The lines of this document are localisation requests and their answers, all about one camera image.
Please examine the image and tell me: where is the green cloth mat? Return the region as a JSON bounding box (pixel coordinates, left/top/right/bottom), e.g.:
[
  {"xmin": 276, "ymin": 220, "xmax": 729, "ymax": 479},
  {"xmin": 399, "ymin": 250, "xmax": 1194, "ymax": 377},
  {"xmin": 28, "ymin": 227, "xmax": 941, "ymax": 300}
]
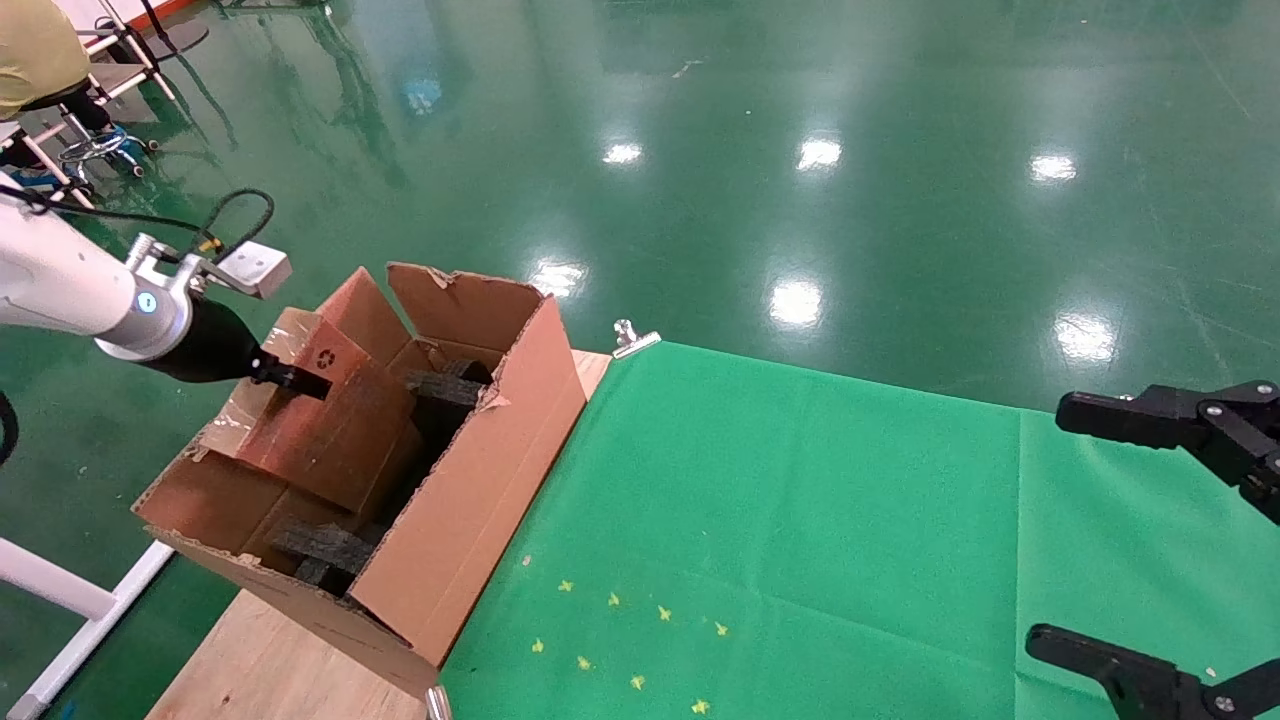
[{"xmin": 440, "ymin": 340, "xmax": 1280, "ymax": 720}]

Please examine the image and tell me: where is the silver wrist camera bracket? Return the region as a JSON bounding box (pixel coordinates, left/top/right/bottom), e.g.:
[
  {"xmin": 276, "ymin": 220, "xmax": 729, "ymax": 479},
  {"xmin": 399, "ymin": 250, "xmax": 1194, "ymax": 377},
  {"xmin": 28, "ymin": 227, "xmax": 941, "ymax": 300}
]
[{"xmin": 125, "ymin": 232, "xmax": 293, "ymax": 301}]

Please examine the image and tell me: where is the small taped cardboard box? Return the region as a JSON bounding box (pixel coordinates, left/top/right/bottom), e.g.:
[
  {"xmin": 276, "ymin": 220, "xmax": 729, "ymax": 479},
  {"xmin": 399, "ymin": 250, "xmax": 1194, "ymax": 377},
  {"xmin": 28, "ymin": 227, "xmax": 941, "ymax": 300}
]
[{"xmin": 200, "ymin": 308, "xmax": 423, "ymax": 513}]

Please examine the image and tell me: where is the white table leg frame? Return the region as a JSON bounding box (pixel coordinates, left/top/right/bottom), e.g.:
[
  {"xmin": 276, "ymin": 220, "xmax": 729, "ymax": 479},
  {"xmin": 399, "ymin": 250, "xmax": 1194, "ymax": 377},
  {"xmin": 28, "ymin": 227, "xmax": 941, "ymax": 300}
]
[{"xmin": 0, "ymin": 535, "xmax": 177, "ymax": 720}]

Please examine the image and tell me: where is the blue chrome stool base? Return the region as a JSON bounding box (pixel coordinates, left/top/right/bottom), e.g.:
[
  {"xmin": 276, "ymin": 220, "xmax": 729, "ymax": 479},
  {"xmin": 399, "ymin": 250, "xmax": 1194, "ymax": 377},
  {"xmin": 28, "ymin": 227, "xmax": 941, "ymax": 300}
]
[{"xmin": 60, "ymin": 125, "xmax": 161, "ymax": 183}]

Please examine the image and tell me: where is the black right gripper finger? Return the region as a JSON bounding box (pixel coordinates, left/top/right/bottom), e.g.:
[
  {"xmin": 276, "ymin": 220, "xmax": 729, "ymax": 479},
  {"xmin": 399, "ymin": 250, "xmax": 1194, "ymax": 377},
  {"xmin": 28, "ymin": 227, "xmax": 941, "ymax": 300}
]
[
  {"xmin": 1025, "ymin": 627, "xmax": 1280, "ymax": 720},
  {"xmin": 1055, "ymin": 382, "xmax": 1280, "ymax": 526}
]

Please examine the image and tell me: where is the white tube frame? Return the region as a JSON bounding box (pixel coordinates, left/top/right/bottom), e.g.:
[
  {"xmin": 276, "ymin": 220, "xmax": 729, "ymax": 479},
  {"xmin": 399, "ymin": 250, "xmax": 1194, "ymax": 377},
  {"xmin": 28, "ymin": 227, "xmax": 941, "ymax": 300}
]
[{"xmin": 0, "ymin": 118, "xmax": 101, "ymax": 216}]

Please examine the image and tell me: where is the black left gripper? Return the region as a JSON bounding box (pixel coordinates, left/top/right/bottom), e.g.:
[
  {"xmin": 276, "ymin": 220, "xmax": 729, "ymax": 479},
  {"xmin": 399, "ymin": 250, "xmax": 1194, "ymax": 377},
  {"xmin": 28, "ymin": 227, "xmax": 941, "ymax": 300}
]
[{"xmin": 140, "ymin": 298, "xmax": 333, "ymax": 402}]

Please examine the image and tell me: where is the person in yellow shirt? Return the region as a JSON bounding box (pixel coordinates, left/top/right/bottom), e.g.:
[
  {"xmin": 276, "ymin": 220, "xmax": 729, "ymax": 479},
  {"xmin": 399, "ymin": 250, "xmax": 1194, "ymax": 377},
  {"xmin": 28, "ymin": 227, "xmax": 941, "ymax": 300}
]
[{"xmin": 0, "ymin": 0, "xmax": 93, "ymax": 119}]

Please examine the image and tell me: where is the large open cardboard carton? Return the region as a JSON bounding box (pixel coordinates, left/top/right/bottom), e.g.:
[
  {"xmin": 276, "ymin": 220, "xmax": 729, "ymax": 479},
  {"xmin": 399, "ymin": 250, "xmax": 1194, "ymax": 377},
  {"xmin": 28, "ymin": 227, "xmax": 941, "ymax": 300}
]
[{"xmin": 133, "ymin": 262, "xmax": 613, "ymax": 701}]

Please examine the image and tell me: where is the black cable with yellow tag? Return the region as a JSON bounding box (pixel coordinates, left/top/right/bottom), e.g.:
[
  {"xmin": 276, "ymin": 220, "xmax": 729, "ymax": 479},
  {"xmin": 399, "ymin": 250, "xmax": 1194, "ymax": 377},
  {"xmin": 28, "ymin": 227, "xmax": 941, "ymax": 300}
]
[{"xmin": 0, "ymin": 185, "xmax": 277, "ymax": 467}]

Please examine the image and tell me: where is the white stand with black base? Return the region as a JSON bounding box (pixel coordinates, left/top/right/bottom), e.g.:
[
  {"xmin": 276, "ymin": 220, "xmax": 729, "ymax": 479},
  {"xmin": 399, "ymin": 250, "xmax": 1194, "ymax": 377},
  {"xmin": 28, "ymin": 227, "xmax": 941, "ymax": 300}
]
[{"xmin": 70, "ymin": 0, "xmax": 211, "ymax": 103}]

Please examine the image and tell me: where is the black foam block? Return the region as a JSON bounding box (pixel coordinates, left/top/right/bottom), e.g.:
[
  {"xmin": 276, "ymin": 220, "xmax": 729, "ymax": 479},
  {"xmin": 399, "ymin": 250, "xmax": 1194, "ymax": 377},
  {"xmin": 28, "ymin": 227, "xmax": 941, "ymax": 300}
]
[
  {"xmin": 405, "ymin": 358, "xmax": 497, "ymax": 413},
  {"xmin": 268, "ymin": 518, "xmax": 381, "ymax": 595}
]

